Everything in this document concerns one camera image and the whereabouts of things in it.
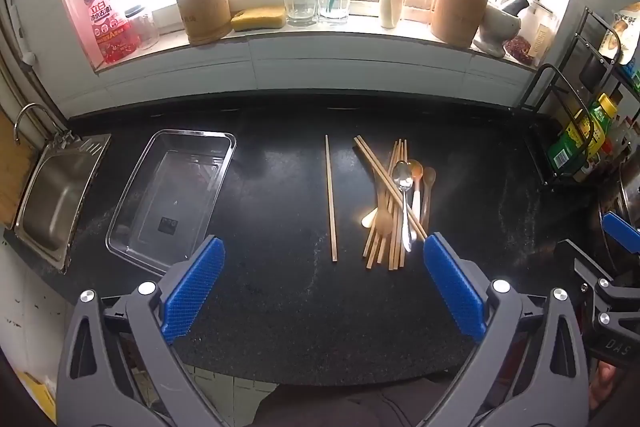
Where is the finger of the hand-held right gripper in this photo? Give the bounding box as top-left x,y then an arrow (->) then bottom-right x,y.
554,238 -> 640,313
600,211 -> 640,258

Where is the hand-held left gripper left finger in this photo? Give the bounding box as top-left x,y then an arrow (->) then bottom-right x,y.
56,235 -> 236,427

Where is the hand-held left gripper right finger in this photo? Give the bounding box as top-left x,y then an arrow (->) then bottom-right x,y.
422,232 -> 591,427

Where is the clear plastic tray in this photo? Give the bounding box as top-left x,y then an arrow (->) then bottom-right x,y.
105,129 -> 237,277

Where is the broad wooden spoon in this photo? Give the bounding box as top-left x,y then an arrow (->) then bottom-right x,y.
372,187 -> 396,235

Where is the slim wooden spoon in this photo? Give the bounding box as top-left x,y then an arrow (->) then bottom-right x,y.
420,167 -> 437,228

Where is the silver metal spoon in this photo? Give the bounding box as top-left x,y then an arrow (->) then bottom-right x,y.
392,160 -> 413,253

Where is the white handled spoon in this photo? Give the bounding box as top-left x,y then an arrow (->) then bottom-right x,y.
406,159 -> 426,240

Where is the pile of brown wooden chopsticks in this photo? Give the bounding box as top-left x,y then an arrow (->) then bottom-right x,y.
353,136 -> 428,272

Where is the light single chopstick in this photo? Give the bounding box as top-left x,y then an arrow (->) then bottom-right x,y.
325,135 -> 339,263

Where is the person's right hand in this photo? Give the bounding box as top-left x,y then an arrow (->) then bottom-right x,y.
587,359 -> 622,413

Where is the steel pot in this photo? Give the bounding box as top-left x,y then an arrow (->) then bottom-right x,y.
595,162 -> 640,268

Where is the small spice bottle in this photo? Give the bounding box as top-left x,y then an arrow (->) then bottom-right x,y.
597,117 -> 640,178

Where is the green packet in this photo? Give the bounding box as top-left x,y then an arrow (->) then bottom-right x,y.
546,117 -> 593,172

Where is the stainless steel sink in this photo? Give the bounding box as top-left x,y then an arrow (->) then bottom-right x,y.
14,134 -> 112,273

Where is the yellow cardboard box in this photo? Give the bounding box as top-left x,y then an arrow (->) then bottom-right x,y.
20,374 -> 56,423

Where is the printed snack bag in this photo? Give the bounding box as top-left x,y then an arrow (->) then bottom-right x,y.
600,2 -> 640,65

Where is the glass jar with chili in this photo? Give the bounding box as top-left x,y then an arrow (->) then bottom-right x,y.
505,0 -> 558,66

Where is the stone mortar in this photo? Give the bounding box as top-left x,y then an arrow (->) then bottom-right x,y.
474,4 -> 523,58

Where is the curved metal faucet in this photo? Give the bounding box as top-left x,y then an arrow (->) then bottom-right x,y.
13,103 -> 76,148

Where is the small glass jar dark lid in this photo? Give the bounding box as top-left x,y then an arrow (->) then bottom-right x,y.
124,5 -> 160,50

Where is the filled bamboo utensil holder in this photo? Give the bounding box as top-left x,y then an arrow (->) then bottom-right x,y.
431,0 -> 492,49

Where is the yellow sponge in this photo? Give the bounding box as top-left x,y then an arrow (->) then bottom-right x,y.
231,4 -> 287,32

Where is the pink dish soap bottle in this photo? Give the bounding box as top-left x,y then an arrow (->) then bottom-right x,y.
77,0 -> 138,65

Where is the empty bamboo utensil holder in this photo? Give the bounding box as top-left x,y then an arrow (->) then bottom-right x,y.
172,0 -> 235,46

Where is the glass jar red lid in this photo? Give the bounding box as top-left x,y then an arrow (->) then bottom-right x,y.
402,0 -> 441,25

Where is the black wire rack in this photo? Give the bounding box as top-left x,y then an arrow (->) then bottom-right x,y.
517,7 -> 640,192

